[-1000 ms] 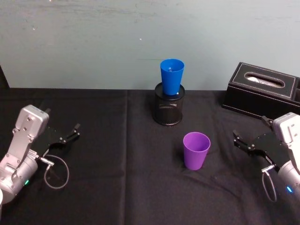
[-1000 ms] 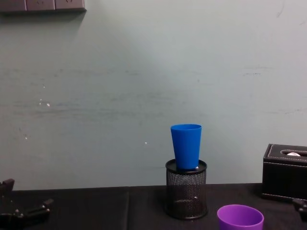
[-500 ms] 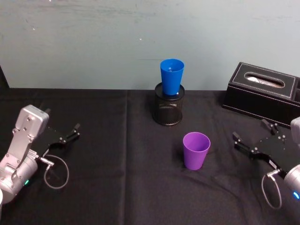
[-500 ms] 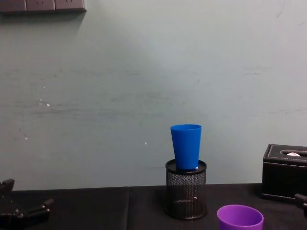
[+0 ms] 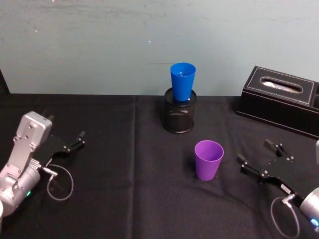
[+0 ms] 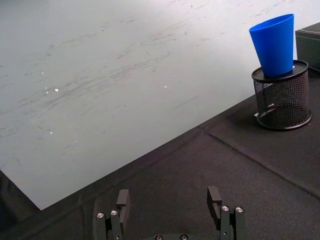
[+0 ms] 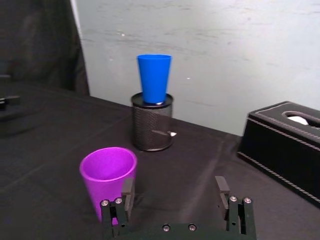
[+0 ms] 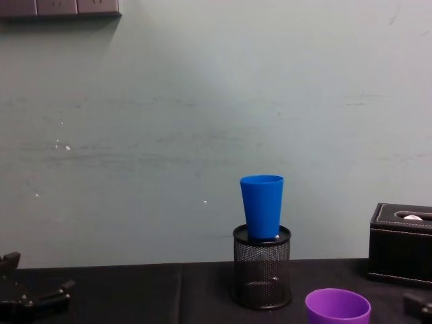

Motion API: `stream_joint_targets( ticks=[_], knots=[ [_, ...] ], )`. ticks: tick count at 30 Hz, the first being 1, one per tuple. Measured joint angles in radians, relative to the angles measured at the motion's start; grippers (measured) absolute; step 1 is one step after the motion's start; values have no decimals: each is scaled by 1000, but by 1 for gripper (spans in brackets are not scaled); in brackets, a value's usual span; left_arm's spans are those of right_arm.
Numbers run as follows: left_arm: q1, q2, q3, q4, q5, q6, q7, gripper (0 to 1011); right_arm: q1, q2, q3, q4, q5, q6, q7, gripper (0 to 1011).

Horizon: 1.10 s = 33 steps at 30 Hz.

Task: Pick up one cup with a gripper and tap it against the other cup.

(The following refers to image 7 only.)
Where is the black mesh pen holder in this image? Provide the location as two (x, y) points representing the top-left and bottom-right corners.
(130, 91), (175, 152)

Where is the purple plastic cup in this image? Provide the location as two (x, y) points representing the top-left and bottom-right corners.
(79, 147), (138, 226)

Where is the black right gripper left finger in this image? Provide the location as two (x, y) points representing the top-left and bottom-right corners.
(99, 176), (136, 236)

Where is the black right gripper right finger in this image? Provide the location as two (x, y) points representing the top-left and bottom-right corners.
(214, 175), (257, 237)

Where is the blue plastic cup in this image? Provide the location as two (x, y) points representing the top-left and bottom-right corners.
(136, 53), (173, 105)

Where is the black table cloth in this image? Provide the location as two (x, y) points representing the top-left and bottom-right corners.
(0, 79), (320, 240)

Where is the dark hanging cloth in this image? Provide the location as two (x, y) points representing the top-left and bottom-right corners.
(0, 0), (90, 96)

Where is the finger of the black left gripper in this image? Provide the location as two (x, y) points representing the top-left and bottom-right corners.
(0, 95), (21, 111)

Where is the black stitched tissue box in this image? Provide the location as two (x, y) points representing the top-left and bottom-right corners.
(236, 100), (320, 210)

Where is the white tissue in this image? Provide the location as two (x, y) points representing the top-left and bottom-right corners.
(287, 115), (310, 126)

